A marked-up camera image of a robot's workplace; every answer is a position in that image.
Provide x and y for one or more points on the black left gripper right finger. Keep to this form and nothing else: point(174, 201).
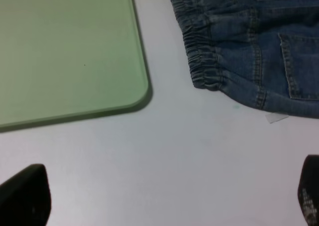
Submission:
point(308, 190)

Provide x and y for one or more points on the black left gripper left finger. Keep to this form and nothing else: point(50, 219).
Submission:
point(25, 198)

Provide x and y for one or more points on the children's blue denim shorts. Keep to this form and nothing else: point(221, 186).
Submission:
point(261, 53)

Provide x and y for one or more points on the light green plastic tray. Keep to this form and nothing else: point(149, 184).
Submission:
point(62, 60)

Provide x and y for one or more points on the clear tape piece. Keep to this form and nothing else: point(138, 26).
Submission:
point(275, 117)

